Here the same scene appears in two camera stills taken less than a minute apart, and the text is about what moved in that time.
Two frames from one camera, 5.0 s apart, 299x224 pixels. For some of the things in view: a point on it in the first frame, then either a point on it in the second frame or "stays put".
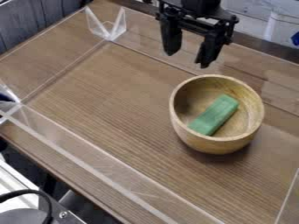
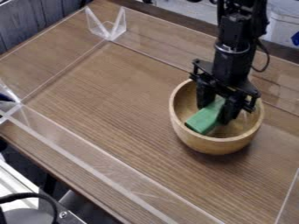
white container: x=281 y=25 stays put
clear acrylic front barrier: x=78 y=165 stays put
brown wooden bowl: x=238 y=129 stays put
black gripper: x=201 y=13 -> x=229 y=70
